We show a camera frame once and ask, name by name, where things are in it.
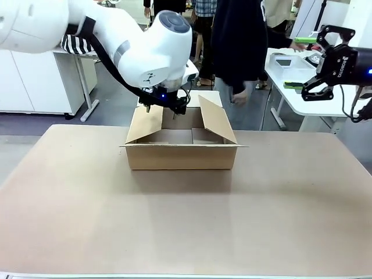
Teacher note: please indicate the black tripod stand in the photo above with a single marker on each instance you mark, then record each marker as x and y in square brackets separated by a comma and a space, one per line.
[322, 14]

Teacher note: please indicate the bystander in plaid shirt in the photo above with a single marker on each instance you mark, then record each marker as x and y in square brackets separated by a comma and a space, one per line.
[205, 43]

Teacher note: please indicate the person's left hand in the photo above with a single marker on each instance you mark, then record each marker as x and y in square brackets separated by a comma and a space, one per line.
[298, 46]

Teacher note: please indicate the bystander in beige top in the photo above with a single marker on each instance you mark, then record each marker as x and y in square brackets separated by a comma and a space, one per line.
[280, 14]

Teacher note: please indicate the person's left forearm navy sleeve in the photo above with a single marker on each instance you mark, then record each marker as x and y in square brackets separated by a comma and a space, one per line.
[280, 39]

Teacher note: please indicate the person's right hand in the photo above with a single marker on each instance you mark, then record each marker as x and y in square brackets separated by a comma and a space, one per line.
[240, 98]

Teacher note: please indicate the white desk with metal leg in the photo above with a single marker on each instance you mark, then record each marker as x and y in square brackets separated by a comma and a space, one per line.
[87, 87]

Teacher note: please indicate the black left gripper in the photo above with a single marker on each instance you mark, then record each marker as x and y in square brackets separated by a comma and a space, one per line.
[165, 100]

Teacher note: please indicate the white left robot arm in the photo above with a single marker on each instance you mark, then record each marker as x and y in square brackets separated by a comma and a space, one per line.
[139, 46]

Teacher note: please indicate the white tray on side table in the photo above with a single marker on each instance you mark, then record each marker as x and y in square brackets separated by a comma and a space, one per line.
[290, 65]

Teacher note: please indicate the white cabinet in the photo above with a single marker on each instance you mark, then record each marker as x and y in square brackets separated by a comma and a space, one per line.
[35, 84]

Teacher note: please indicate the black white striped bag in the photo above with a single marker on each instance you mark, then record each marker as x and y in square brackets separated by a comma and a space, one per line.
[77, 45]

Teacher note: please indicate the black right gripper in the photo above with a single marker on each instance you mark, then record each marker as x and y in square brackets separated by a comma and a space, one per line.
[340, 65]

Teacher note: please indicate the black printed packet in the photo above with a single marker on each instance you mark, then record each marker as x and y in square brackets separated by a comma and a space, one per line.
[314, 59]

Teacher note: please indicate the person's navy sweatshirt torso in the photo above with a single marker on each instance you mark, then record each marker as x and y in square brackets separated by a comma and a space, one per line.
[238, 37]

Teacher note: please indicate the person's grey trousers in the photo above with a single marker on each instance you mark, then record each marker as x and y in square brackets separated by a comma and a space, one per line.
[232, 116]

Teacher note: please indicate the person's right forearm navy sleeve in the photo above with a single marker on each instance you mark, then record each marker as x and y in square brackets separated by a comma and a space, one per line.
[236, 80]

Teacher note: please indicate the white curved desk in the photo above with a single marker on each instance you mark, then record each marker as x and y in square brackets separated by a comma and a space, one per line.
[290, 96]

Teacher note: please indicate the brown cardboard shipping box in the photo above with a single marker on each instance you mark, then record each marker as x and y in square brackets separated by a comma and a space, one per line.
[180, 158]

